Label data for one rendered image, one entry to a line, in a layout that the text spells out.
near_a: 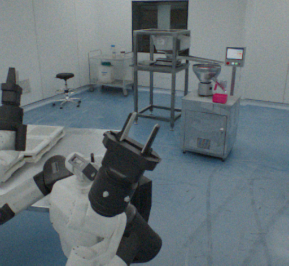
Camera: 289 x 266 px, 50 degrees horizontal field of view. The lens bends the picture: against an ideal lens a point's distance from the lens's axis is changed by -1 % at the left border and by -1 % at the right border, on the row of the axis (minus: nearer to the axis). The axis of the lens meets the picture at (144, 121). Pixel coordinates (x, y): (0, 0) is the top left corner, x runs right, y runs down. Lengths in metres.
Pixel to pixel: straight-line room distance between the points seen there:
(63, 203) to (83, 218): 0.36
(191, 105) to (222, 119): 0.41
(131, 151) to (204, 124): 3.33
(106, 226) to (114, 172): 0.13
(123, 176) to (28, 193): 0.65
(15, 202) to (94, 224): 0.59
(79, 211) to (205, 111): 3.28
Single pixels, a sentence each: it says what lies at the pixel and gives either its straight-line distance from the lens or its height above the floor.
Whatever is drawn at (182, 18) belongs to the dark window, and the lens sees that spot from 6.82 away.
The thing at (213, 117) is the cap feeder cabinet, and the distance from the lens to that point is 3.86.
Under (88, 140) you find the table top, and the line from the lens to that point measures 2.43.
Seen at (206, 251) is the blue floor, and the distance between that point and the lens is 2.73.
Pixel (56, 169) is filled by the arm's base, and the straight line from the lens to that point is 1.20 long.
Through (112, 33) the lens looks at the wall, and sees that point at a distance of 7.62.
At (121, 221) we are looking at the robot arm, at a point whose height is 1.38.
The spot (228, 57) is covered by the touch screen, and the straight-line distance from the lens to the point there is 4.06.
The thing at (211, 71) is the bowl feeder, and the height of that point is 1.10.
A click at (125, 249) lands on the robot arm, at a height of 1.22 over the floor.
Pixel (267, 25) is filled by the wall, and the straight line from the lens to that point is 6.42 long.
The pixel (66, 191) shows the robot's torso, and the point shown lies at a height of 1.26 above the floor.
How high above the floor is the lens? 1.81
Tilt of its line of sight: 20 degrees down
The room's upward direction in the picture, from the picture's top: straight up
